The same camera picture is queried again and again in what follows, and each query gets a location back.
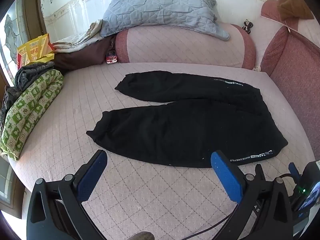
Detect black sweatpants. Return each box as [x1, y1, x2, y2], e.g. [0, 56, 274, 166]
[87, 71, 288, 168]

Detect pink quilted bed sheet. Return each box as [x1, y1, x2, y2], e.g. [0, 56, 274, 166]
[10, 63, 315, 239]

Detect green patterned folded quilt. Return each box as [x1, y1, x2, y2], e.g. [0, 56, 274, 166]
[1, 69, 63, 160]

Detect dark grey folded garment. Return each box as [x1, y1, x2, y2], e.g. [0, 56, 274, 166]
[14, 61, 54, 92]

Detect red white small box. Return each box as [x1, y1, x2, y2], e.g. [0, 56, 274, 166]
[106, 50, 118, 64]

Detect red side cushion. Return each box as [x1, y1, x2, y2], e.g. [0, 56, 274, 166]
[260, 0, 320, 153]

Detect brown folded blanket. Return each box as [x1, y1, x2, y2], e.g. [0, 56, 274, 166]
[53, 35, 116, 75]

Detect yellow plastic bag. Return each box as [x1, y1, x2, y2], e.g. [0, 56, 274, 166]
[17, 34, 54, 70]

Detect pink headboard bolster cushion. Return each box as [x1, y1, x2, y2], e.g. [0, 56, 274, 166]
[115, 23, 256, 70]

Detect beige folded cloth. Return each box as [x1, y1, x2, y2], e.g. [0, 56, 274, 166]
[52, 20, 103, 53]

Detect black bow hair clip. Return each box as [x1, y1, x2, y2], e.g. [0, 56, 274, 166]
[242, 19, 253, 34]

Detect brown knit hat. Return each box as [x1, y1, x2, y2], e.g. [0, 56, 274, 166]
[277, 0, 314, 21]

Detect black cable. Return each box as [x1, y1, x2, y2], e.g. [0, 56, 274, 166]
[179, 214, 235, 240]

